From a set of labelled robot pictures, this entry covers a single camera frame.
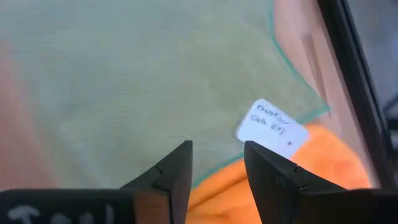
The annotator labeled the white handwritten paper tag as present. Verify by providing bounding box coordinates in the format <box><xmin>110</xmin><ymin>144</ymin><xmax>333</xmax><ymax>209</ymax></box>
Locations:
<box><xmin>236</xmin><ymin>98</ymin><xmax>310</xmax><ymax>160</ymax></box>

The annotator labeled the orange microfiber towel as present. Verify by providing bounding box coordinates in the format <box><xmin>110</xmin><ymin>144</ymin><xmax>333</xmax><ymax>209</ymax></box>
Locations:
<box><xmin>185</xmin><ymin>123</ymin><xmax>373</xmax><ymax>224</ymax></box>

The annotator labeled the green microfiber towel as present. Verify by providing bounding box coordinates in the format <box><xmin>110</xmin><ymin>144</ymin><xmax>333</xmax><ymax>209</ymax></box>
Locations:
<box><xmin>0</xmin><ymin>0</ymin><xmax>330</xmax><ymax>190</ymax></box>

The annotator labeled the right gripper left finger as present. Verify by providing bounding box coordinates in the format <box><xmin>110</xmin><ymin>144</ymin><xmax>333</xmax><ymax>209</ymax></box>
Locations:
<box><xmin>0</xmin><ymin>140</ymin><xmax>193</xmax><ymax>224</ymax></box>

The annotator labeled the black aluminium table frame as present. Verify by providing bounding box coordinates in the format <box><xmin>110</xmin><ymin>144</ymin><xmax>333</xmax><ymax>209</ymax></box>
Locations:
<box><xmin>317</xmin><ymin>0</ymin><xmax>398</xmax><ymax>189</ymax></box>

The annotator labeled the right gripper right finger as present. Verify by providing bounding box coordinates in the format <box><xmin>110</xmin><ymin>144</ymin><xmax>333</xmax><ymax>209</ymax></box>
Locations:
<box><xmin>244</xmin><ymin>140</ymin><xmax>398</xmax><ymax>224</ymax></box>

